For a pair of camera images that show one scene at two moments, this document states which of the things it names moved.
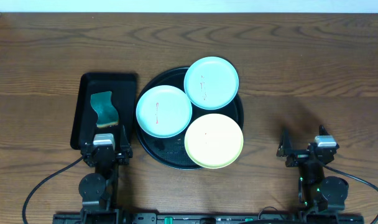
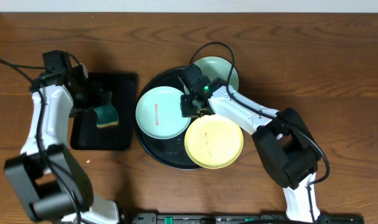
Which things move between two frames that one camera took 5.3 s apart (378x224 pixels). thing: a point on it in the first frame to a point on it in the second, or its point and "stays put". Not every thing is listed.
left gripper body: x=125 y=161 to x=90 y=99
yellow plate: x=214 y=140 stays put
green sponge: x=101 y=103 stays put
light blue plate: x=163 y=111 stays put
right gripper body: x=298 y=158 to x=189 y=109
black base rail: x=135 y=218 stays put
